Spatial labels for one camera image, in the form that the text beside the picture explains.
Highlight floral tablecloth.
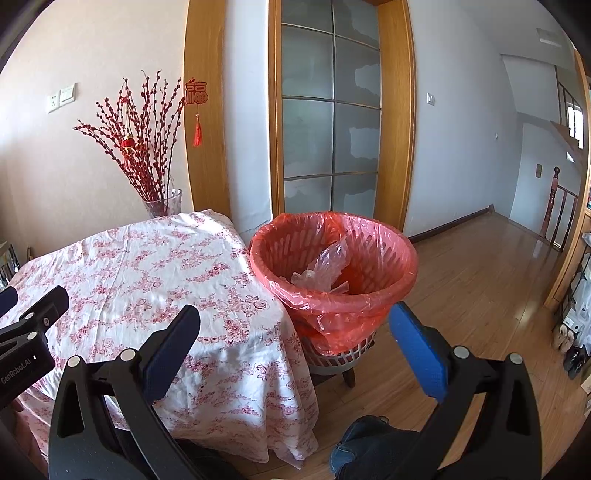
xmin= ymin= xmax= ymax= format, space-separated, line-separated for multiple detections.
xmin=9 ymin=210 xmax=320 ymax=464

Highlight red knot tassel ornament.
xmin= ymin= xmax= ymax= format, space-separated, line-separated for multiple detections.
xmin=185 ymin=78 xmax=208 ymax=147

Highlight wooden wall trim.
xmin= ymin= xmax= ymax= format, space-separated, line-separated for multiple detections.
xmin=184 ymin=0 xmax=232 ymax=217

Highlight clear glass vase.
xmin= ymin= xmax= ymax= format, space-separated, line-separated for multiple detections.
xmin=141 ymin=188 xmax=183 ymax=217

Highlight metal shoe rack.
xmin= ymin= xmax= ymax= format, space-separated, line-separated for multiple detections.
xmin=561 ymin=268 xmax=591 ymax=333

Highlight frosted glass wooden door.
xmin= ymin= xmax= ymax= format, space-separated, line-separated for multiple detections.
xmin=268 ymin=0 xmax=417 ymax=234

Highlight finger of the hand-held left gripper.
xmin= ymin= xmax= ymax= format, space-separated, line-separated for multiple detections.
xmin=0 ymin=285 xmax=70 ymax=352
xmin=0 ymin=286 xmax=19 ymax=319

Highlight beige slippers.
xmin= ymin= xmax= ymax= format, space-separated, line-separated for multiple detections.
xmin=553 ymin=323 xmax=580 ymax=354

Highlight black shoes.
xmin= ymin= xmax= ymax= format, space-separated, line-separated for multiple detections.
xmin=563 ymin=346 xmax=589 ymax=379

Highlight waste basket with red liner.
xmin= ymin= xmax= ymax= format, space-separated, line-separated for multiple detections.
xmin=249 ymin=211 xmax=419 ymax=376

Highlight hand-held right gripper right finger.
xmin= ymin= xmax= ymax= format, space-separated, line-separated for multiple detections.
xmin=389 ymin=301 xmax=542 ymax=480

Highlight red berry branches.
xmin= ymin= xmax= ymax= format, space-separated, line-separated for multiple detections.
xmin=73 ymin=69 xmax=186 ymax=203

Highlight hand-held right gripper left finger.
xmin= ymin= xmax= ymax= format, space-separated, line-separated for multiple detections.
xmin=48 ymin=304 xmax=201 ymax=480

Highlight person's leg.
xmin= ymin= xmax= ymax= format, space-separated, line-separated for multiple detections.
xmin=330 ymin=415 xmax=439 ymax=480

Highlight dark wooden stool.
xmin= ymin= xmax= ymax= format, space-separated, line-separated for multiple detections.
xmin=310 ymin=357 xmax=377 ymax=389

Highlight translucent white plastic bag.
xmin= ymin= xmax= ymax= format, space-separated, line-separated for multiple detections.
xmin=279 ymin=234 xmax=352 ymax=294

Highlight wooden stair railing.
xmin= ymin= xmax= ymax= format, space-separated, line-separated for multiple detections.
xmin=540 ymin=166 xmax=580 ymax=250

